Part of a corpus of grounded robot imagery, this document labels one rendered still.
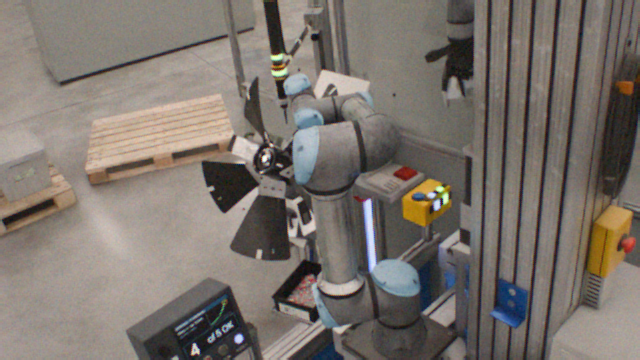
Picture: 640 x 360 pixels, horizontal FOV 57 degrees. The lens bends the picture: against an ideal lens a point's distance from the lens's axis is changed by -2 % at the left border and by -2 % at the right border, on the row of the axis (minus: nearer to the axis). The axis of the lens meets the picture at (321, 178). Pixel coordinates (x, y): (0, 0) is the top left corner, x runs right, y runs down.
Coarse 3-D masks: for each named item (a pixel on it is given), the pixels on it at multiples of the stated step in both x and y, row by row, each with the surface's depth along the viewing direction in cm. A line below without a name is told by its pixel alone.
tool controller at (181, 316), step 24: (192, 288) 156; (216, 288) 152; (168, 312) 147; (192, 312) 145; (216, 312) 149; (240, 312) 154; (144, 336) 139; (168, 336) 141; (192, 336) 145; (216, 336) 150
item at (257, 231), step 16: (256, 208) 215; (272, 208) 215; (240, 224) 215; (256, 224) 214; (272, 224) 215; (240, 240) 214; (256, 240) 213; (272, 240) 213; (288, 240) 214; (272, 256) 212; (288, 256) 212
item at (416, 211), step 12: (432, 180) 218; (432, 192) 211; (444, 192) 211; (408, 204) 210; (420, 204) 206; (432, 204) 207; (444, 204) 214; (408, 216) 213; (420, 216) 208; (432, 216) 210
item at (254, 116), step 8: (256, 80) 227; (256, 88) 226; (256, 96) 226; (248, 104) 236; (256, 104) 227; (248, 112) 238; (256, 112) 227; (248, 120) 241; (256, 120) 229; (256, 128) 235; (264, 136) 225
